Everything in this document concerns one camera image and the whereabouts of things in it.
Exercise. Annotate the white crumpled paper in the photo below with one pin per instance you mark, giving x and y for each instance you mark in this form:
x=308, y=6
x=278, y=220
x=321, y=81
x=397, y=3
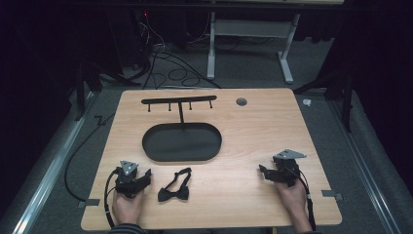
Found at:
x=307, y=102

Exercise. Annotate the grey tape piece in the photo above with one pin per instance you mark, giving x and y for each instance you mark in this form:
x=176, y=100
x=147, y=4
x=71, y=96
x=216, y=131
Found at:
x=88, y=203
x=331, y=194

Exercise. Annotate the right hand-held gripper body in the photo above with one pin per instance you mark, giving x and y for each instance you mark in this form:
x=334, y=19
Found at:
x=287, y=167

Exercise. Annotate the black rack with oval tray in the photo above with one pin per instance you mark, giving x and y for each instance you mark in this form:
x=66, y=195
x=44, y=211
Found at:
x=181, y=141

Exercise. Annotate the person's right hand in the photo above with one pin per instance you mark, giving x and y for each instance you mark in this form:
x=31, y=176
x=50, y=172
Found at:
x=292, y=198

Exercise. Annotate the black metal stand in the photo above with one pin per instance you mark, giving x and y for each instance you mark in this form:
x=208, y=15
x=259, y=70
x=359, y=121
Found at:
x=80, y=94
x=347, y=97

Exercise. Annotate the metal floor rail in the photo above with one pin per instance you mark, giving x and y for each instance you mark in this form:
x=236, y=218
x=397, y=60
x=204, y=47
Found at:
x=48, y=175
x=367, y=169

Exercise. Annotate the person's left hand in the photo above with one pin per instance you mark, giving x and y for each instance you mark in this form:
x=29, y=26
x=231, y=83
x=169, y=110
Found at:
x=127, y=208

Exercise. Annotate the grey table grommet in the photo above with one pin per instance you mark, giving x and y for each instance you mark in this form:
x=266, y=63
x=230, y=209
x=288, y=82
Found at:
x=241, y=101

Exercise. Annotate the black bow tie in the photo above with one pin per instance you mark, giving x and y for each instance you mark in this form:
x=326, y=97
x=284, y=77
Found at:
x=177, y=190

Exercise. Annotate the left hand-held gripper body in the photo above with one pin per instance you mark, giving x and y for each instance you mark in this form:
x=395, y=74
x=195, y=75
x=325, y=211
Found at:
x=126, y=180

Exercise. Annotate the white desk frame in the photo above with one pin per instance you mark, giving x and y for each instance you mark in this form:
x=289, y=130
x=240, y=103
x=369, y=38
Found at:
x=250, y=28

